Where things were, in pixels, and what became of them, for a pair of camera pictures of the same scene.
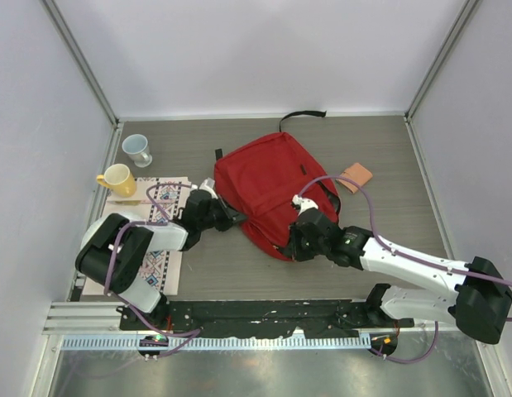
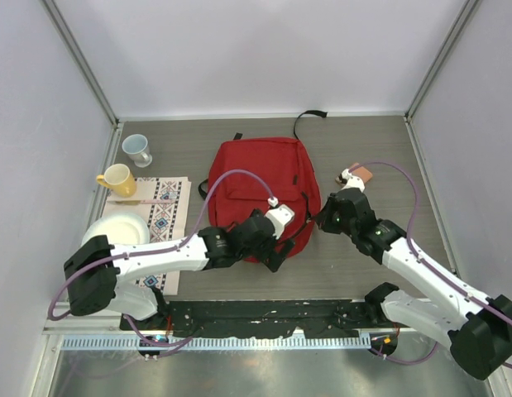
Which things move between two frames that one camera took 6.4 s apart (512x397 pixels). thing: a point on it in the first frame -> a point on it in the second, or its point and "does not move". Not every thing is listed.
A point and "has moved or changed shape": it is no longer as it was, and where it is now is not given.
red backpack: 259,180 has moved or changed shape
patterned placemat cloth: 155,199 does not move
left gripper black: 229,214 -> 271,258
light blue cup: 136,146 does not move
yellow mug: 120,179 does not move
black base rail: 260,318 does not move
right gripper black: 293,248 -> 323,220
